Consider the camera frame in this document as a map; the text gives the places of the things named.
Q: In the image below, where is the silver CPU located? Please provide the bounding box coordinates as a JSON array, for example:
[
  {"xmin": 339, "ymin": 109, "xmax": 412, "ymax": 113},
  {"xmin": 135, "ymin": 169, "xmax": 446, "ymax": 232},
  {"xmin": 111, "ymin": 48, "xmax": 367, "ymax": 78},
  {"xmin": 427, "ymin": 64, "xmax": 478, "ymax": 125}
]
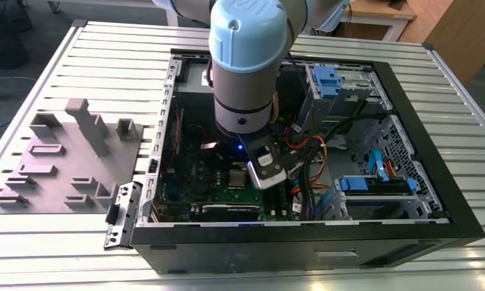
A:
[{"xmin": 230, "ymin": 170, "xmax": 248, "ymax": 186}]

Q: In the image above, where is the CPU socket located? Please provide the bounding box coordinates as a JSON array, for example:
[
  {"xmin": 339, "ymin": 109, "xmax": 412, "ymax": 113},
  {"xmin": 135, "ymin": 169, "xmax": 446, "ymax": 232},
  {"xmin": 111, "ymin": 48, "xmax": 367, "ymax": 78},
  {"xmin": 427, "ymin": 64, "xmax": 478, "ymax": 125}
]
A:
[{"xmin": 226, "ymin": 168, "xmax": 251, "ymax": 191}]

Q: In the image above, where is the green motherboard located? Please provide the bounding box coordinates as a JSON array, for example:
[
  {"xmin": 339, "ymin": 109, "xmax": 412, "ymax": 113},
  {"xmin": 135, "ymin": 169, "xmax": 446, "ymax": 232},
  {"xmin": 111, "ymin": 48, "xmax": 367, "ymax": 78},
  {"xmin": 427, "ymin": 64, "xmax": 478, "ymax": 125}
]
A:
[{"xmin": 155, "ymin": 142, "xmax": 299, "ymax": 224}]

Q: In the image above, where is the black graphics card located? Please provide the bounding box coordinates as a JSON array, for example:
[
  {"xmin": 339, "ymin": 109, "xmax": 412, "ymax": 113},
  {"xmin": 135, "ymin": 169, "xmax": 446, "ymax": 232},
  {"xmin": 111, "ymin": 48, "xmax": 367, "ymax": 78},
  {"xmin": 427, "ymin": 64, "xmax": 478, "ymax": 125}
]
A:
[{"xmin": 190, "ymin": 203, "xmax": 264, "ymax": 224}]

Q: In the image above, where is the black RAM slot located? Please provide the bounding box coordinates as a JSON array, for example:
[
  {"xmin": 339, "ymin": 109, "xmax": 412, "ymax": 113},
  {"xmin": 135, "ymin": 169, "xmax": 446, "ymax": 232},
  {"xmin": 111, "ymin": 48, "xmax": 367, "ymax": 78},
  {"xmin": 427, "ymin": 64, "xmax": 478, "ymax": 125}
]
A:
[
  {"xmin": 283, "ymin": 178, "xmax": 294, "ymax": 216},
  {"xmin": 264, "ymin": 190, "xmax": 276, "ymax": 216},
  {"xmin": 276, "ymin": 183, "xmax": 287, "ymax": 216},
  {"xmin": 271, "ymin": 187, "xmax": 282, "ymax": 216}
]

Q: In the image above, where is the blue board connector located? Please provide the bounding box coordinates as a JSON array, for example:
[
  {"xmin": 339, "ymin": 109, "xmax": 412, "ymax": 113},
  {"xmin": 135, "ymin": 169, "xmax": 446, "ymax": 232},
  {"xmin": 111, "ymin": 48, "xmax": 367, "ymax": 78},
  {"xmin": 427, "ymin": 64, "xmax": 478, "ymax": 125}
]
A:
[{"xmin": 164, "ymin": 184, "xmax": 184, "ymax": 202}]

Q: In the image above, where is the grey power supply unit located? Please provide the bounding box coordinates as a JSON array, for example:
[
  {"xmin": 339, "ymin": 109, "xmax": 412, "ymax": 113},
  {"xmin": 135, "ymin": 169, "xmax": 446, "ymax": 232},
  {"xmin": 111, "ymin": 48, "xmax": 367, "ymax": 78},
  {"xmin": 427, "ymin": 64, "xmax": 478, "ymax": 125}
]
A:
[{"xmin": 174, "ymin": 62, "xmax": 214, "ymax": 95}]

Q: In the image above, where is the hard disk in blue carrier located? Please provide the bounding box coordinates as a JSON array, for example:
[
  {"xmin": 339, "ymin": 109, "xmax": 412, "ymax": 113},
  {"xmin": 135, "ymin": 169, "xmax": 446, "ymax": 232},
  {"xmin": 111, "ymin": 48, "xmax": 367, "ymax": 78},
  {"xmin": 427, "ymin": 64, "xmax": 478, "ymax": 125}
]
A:
[{"xmin": 335, "ymin": 177, "xmax": 420, "ymax": 198}]

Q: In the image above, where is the black open PC case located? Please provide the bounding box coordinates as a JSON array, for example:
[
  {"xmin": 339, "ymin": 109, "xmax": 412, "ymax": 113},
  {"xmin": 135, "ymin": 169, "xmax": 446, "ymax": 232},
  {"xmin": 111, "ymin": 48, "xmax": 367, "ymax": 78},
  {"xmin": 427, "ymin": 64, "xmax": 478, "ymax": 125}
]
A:
[{"xmin": 130, "ymin": 47, "xmax": 485, "ymax": 275}]

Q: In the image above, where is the blue drive bay latch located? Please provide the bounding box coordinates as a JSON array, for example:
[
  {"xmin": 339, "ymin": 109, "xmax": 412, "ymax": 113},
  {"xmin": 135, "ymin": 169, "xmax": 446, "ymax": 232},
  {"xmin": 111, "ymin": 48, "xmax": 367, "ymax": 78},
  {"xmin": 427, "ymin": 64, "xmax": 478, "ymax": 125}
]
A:
[{"xmin": 314, "ymin": 65, "xmax": 344, "ymax": 99}]

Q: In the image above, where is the grey optical drive cage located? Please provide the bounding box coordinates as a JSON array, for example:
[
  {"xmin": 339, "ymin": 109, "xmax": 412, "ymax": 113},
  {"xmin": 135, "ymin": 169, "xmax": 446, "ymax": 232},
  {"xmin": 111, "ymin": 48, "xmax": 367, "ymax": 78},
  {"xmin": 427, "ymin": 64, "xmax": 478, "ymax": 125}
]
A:
[{"xmin": 298, "ymin": 62, "xmax": 394, "ymax": 143}]

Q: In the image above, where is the grey parts rack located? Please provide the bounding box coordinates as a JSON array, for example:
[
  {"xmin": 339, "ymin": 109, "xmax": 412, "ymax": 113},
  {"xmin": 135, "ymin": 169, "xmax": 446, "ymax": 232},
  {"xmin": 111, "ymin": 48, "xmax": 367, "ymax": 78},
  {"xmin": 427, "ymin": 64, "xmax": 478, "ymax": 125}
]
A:
[{"xmin": 0, "ymin": 98, "xmax": 147, "ymax": 215}]

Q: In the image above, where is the grey perforated disk cage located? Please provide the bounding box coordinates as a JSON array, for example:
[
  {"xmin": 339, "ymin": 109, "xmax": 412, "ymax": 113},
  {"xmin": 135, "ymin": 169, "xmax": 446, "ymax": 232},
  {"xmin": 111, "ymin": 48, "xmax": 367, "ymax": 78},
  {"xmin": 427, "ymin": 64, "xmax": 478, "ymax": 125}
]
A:
[{"xmin": 323, "ymin": 177, "xmax": 448, "ymax": 222}]

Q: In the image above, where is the wooden desk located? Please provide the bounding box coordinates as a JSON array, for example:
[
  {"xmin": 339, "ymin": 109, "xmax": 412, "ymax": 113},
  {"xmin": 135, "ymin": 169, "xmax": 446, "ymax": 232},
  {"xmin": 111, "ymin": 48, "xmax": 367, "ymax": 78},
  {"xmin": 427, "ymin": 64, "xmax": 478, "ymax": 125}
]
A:
[{"xmin": 339, "ymin": 0, "xmax": 419, "ymax": 42}]

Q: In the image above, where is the black round bin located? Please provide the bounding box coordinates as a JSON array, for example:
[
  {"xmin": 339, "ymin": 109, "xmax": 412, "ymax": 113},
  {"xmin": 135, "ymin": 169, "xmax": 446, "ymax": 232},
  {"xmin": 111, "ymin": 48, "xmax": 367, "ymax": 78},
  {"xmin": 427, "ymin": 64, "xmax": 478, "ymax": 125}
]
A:
[{"xmin": 0, "ymin": 16, "xmax": 30, "ymax": 70}]

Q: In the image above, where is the wooden cabinet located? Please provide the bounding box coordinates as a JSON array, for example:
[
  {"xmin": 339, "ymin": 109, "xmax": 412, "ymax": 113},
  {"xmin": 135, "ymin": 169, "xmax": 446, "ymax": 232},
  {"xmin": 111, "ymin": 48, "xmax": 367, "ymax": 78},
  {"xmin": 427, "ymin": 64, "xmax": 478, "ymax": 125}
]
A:
[{"xmin": 400, "ymin": 0, "xmax": 485, "ymax": 85}]

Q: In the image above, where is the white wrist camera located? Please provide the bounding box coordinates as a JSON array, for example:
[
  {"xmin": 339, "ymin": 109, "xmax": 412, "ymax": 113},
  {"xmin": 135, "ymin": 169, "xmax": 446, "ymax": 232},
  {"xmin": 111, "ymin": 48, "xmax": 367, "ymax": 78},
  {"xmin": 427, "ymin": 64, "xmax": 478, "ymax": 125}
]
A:
[{"xmin": 246, "ymin": 144, "xmax": 290, "ymax": 190}]

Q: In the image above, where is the thin red wire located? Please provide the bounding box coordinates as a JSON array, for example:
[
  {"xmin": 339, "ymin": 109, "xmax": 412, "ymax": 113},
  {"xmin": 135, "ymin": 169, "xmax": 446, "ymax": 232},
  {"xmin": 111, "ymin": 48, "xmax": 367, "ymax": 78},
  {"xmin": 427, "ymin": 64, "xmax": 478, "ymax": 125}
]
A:
[{"xmin": 170, "ymin": 104, "xmax": 187, "ymax": 175}]

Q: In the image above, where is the orange yellow wire bundle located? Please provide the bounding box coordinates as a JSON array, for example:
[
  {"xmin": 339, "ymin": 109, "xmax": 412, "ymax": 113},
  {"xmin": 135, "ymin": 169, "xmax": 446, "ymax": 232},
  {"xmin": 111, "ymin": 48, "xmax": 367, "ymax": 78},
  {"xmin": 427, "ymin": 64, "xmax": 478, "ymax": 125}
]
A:
[{"xmin": 287, "ymin": 135, "xmax": 331, "ymax": 198}]

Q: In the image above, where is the black cable bundle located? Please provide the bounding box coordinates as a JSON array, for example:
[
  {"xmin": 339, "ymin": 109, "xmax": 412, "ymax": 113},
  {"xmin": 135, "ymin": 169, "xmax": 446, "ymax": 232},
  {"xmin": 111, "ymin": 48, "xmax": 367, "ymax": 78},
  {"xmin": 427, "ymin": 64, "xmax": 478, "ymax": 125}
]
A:
[{"xmin": 299, "ymin": 112, "xmax": 390, "ymax": 221}]

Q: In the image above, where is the blue flat data cable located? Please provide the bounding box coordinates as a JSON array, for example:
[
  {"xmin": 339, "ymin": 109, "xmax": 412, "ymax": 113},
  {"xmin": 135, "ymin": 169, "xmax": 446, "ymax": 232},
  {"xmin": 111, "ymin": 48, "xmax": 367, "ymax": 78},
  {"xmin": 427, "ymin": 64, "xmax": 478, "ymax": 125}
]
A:
[
  {"xmin": 314, "ymin": 193, "xmax": 338, "ymax": 221},
  {"xmin": 370, "ymin": 150, "xmax": 392, "ymax": 182}
]

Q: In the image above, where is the hinged metal slot bracket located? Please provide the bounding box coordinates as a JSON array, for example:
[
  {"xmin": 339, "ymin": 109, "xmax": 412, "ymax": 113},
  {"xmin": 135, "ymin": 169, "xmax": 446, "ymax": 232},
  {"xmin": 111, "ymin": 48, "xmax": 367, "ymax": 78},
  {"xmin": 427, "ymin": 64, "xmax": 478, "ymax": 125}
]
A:
[{"xmin": 103, "ymin": 181, "xmax": 143, "ymax": 251}]

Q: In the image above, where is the blue floor cable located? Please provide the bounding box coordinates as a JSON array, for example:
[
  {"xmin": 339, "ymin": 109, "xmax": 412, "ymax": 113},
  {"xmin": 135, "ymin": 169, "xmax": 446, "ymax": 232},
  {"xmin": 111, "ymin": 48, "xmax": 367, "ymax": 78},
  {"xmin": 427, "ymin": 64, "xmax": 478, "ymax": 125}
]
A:
[{"xmin": 0, "ymin": 76, "xmax": 39, "ymax": 134}]

